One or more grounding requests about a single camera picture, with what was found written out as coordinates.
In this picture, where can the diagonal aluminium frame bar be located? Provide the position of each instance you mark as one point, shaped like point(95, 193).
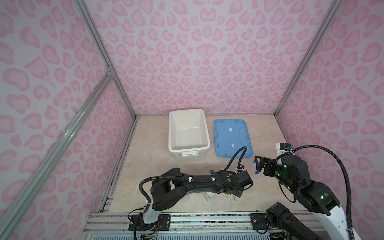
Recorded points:
point(21, 204)

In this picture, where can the white ceramic evaporating dish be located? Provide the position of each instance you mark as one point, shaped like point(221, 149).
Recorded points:
point(210, 195)

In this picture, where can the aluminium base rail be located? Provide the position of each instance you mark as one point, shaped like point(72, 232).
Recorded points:
point(184, 226)

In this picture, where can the blue plastic bin lid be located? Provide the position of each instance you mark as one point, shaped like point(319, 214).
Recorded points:
point(230, 136)

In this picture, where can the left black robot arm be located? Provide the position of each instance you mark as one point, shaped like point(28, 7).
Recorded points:
point(164, 191)

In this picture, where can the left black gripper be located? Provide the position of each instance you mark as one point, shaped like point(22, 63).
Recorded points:
point(240, 192)

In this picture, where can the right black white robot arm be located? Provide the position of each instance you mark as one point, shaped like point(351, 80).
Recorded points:
point(319, 200)

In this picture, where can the white plastic storage bin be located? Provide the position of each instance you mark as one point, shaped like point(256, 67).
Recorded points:
point(189, 138)

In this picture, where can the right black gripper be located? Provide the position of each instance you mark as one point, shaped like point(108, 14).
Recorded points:
point(269, 162)

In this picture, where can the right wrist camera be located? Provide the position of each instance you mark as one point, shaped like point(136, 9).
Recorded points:
point(283, 148)

